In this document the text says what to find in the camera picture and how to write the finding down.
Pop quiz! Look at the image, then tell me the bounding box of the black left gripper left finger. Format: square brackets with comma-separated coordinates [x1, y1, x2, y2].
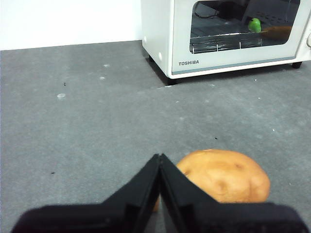
[11, 153, 161, 233]

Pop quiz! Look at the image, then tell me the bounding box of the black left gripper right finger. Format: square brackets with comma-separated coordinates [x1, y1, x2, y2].
[160, 153, 309, 233]

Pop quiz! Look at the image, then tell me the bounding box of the oven door with beige handle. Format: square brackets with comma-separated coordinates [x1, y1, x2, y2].
[171, 0, 307, 76]

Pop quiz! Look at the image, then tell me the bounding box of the cream white toaster oven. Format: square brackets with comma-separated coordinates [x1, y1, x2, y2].
[141, 0, 311, 85]

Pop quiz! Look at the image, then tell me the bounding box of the brown potato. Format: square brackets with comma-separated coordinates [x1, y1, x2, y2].
[152, 149, 271, 213]

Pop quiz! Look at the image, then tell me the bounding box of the metal wire oven rack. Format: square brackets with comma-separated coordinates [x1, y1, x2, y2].
[189, 31, 264, 54]

